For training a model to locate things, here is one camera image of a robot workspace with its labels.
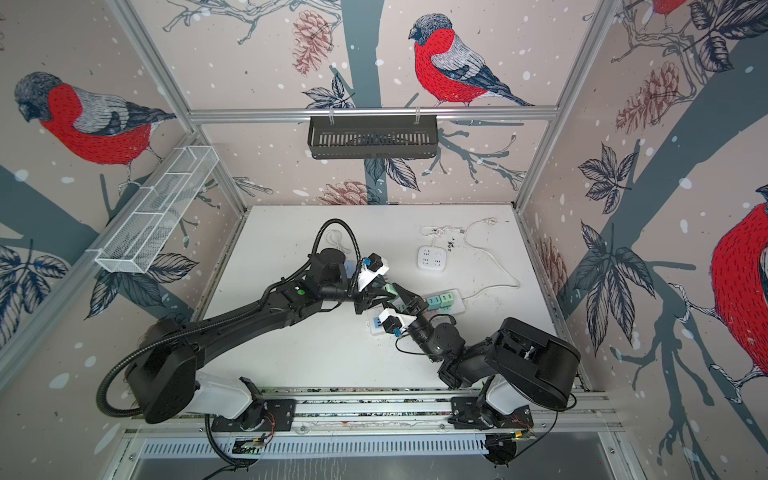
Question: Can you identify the white power strip cable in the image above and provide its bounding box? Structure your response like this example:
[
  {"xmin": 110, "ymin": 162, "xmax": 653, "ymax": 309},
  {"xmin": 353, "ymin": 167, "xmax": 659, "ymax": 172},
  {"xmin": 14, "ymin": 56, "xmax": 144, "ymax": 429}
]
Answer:
[{"xmin": 461, "ymin": 217, "xmax": 522, "ymax": 300}]

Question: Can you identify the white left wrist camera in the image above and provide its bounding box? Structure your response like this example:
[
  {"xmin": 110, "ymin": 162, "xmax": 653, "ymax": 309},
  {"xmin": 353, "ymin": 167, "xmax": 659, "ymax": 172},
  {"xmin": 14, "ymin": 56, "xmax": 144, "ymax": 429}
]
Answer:
[{"xmin": 356, "ymin": 253, "xmax": 389, "ymax": 292}]

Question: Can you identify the light green charger plug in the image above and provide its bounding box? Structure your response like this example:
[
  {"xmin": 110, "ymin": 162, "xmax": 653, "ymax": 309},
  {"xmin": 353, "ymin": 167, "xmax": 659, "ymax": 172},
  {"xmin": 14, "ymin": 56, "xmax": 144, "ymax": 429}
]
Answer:
[{"xmin": 439, "ymin": 292, "xmax": 455, "ymax": 309}]

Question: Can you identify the teal charger plug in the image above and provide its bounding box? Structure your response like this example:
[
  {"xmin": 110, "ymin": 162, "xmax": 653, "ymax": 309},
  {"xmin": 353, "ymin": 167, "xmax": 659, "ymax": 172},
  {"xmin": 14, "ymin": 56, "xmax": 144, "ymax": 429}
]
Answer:
[{"xmin": 427, "ymin": 296, "xmax": 442, "ymax": 311}]

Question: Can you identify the white multicolour power strip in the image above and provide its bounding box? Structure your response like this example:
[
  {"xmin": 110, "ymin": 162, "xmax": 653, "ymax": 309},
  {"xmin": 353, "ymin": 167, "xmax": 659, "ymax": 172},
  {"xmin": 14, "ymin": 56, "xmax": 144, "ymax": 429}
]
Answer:
[{"xmin": 365, "ymin": 289, "xmax": 466, "ymax": 335}]

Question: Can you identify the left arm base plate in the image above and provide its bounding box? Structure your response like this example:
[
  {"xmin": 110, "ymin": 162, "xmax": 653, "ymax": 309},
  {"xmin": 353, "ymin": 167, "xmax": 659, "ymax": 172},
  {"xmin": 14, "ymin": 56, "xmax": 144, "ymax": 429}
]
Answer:
[{"xmin": 212, "ymin": 377, "xmax": 296, "ymax": 433}]

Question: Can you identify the black wire basket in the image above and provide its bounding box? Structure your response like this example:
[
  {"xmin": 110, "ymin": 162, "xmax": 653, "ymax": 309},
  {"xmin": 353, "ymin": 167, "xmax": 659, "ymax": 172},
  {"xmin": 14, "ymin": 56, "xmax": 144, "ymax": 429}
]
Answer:
[{"xmin": 307, "ymin": 115, "xmax": 439, "ymax": 160}]

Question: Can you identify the white square power socket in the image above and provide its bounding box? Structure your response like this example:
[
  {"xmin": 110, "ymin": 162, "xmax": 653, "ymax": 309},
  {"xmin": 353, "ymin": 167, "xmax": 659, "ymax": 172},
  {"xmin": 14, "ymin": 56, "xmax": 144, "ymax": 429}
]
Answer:
[{"xmin": 416, "ymin": 245, "xmax": 447, "ymax": 272}]

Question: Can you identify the white socket knotted cable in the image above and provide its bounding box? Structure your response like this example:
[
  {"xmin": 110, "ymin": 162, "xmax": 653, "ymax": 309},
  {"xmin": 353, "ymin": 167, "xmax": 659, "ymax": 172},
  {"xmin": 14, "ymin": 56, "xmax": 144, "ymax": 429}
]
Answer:
[{"xmin": 418, "ymin": 223, "xmax": 467, "ymax": 248}]

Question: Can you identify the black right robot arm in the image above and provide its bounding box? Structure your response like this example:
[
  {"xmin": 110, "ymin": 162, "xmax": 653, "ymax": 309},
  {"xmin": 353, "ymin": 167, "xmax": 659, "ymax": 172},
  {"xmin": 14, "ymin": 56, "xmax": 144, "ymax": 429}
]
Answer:
[{"xmin": 383, "ymin": 283, "xmax": 581, "ymax": 412}]

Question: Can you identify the aluminium mounting rail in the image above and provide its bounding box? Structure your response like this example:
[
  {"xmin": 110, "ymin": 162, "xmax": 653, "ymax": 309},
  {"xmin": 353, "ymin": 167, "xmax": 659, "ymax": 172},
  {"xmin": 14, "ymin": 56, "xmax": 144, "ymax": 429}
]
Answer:
[{"xmin": 136, "ymin": 390, "xmax": 622, "ymax": 460}]

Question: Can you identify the blue square power socket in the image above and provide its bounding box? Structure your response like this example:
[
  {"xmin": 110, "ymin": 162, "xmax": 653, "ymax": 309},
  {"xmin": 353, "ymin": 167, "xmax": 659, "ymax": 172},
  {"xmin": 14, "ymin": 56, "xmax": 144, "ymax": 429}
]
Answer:
[{"xmin": 344, "ymin": 260, "xmax": 356, "ymax": 279}]

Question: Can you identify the white wire mesh shelf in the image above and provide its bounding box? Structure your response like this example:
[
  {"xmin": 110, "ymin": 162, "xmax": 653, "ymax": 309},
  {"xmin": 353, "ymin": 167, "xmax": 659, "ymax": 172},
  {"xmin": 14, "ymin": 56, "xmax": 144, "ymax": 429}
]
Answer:
[{"xmin": 95, "ymin": 145, "xmax": 219, "ymax": 273}]

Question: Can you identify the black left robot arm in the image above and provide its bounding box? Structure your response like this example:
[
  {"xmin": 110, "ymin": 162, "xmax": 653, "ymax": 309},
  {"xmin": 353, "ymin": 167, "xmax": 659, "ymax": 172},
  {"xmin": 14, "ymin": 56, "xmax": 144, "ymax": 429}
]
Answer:
[{"xmin": 96, "ymin": 245, "xmax": 392, "ymax": 424}]

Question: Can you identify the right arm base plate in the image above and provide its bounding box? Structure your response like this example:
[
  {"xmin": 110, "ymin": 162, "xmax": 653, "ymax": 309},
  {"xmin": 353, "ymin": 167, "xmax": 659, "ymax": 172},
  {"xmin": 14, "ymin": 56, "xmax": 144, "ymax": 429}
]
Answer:
[{"xmin": 447, "ymin": 396, "xmax": 533, "ymax": 430}]

